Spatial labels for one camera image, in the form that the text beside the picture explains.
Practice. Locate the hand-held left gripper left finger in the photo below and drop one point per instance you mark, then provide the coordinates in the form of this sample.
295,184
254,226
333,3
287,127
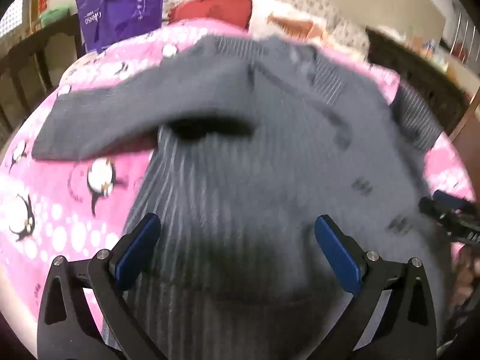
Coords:
139,247

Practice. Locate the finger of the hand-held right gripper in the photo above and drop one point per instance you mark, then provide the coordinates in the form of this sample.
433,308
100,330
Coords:
446,217
452,199

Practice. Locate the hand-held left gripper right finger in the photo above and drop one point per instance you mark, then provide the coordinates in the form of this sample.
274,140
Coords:
337,255

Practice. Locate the grey striped shirt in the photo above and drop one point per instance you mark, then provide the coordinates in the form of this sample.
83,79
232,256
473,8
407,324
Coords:
255,165

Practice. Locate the person's right hand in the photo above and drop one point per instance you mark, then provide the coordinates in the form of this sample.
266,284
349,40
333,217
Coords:
467,277

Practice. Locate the pink penguin print blanket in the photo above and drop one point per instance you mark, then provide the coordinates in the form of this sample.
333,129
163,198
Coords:
67,202

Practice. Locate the dark wooden chair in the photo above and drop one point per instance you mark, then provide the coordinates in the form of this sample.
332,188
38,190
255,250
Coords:
33,56

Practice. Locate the orange towel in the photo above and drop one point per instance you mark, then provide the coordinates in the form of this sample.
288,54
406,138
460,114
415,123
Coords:
296,26

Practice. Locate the purple shopping bag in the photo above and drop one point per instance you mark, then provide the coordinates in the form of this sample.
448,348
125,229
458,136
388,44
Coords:
120,11

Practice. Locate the green cloth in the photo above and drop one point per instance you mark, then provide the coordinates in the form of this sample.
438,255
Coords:
56,14

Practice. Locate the white pillow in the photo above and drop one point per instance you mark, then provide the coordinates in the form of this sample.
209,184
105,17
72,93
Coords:
273,15

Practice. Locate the red pillow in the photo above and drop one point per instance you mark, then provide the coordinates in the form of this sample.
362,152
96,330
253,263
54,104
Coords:
215,7

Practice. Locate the latticed window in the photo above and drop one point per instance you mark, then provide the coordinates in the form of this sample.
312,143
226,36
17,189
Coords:
11,15

